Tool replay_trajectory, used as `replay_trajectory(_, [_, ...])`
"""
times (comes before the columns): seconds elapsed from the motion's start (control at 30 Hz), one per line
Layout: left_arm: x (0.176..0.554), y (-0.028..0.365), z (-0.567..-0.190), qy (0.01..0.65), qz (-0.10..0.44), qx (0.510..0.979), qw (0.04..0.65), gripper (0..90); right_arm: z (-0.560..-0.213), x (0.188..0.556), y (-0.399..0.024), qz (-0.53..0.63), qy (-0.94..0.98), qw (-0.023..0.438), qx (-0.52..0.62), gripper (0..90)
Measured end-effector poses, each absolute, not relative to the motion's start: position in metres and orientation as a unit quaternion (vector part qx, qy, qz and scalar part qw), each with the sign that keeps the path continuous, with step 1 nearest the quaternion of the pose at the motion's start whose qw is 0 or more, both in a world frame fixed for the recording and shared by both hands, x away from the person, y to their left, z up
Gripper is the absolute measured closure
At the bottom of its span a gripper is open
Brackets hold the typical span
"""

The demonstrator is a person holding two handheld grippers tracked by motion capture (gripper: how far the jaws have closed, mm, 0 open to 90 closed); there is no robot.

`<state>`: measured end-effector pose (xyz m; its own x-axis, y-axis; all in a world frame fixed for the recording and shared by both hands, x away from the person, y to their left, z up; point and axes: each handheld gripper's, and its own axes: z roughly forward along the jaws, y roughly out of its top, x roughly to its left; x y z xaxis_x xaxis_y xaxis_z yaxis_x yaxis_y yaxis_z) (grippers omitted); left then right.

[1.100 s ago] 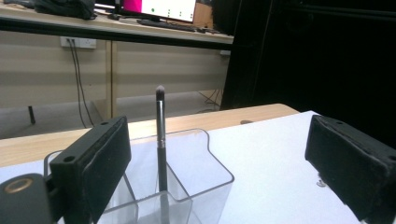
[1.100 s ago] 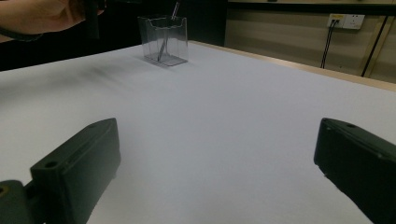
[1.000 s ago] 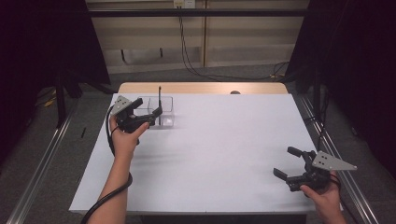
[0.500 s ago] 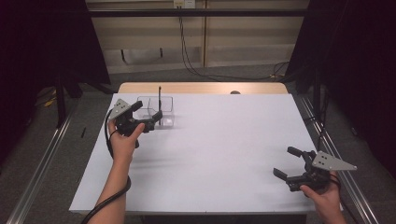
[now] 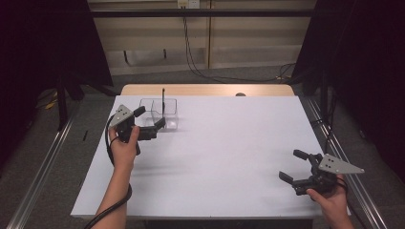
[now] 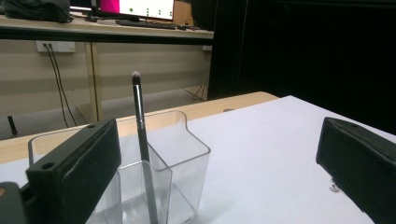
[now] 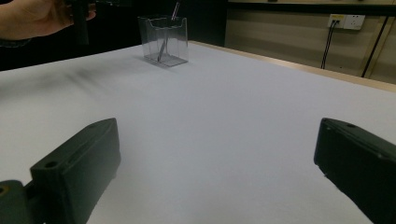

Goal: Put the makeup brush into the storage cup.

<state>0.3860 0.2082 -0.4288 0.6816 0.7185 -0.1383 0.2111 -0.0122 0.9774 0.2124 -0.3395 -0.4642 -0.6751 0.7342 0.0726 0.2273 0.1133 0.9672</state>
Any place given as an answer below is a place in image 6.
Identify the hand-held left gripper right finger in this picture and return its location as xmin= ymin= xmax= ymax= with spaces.
xmin=316 ymin=116 xmax=396 ymax=224

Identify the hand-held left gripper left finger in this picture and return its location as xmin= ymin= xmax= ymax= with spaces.
xmin=26 ymin=118 xmax=122 ymax=224

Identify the black makeup brush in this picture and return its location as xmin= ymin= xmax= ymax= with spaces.
xmin=131 ymin=70 xmax=160 ymax=224

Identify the clear plastic organizer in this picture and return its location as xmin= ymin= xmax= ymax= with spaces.
xmin=27 ymin=110 xmax=212 ymax=224

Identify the white table cover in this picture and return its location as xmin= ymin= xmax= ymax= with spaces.
xmin=0 ymin=94 xmax=396 ymax=224

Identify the black curtain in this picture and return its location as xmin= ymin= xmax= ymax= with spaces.
xmin=190 ymin=0 xmax=396 ymax=136

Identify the wooden table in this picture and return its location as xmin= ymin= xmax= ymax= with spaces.
xmin=0 ymin=91 xmax=279 ymax=165

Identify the beige wooden desk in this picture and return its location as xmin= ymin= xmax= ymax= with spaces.
xmin=0 ymin=13 xmax=216 ymax=141

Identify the black keyboard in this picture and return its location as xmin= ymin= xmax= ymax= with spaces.
xmin=115 ymin=19 xmax=178 ymax=31

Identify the dark cloth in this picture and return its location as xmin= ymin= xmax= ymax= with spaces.
xmin=0 ymin=0 xmax=74 ymax=24

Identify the computer monitor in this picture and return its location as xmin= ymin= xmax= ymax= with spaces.
xmin=92 ymin=0 xmax=176 ymax=22

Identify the black power cable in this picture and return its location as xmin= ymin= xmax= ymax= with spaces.
xmin=46 ymin=43 xmax=68 ymax=129
xmin=49 ymin=43 xmax=78 ymax=127

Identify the black desk bracket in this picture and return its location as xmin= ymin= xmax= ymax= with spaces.
xmin=7 ymin=115 xmax=19 ymax=136

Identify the white wall outlet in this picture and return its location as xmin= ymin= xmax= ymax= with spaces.
xmin=35 ymin=40 xmax=77 ymax=53

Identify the thin black cable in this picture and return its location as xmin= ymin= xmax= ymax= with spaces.
xmin=183 ymin=83 xmax=208 ymax=103

